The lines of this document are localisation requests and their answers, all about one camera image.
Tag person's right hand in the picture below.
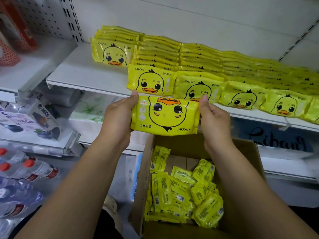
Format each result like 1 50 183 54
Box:
198 94 233 155

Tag person's left hand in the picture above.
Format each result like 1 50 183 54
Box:
97 90 140 152

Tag brown cardboard box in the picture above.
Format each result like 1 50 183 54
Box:
131 133 267 239

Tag white metal shelf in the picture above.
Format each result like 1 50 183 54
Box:
46 0 319 185

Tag person's right forearm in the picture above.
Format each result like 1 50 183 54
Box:
209 139 319 239

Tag person's left forearm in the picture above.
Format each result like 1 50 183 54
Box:
15 139 125 239

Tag white blue plastic bag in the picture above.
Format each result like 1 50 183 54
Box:
122 152 145 202

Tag person's left cream clog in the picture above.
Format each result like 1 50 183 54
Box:
102 194 123 232

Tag white pegboard shelf unit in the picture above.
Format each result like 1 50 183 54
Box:
0 0 84 157

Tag person's black trousers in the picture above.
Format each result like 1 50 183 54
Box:
7 204 319 239

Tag green white tissue pack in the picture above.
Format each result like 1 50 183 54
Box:
69 93 120 137

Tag MIQI boxes with fruit print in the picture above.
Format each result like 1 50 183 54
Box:
0 99 63 142

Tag pack of red-capped bottles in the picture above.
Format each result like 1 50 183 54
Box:
0 147 59 239

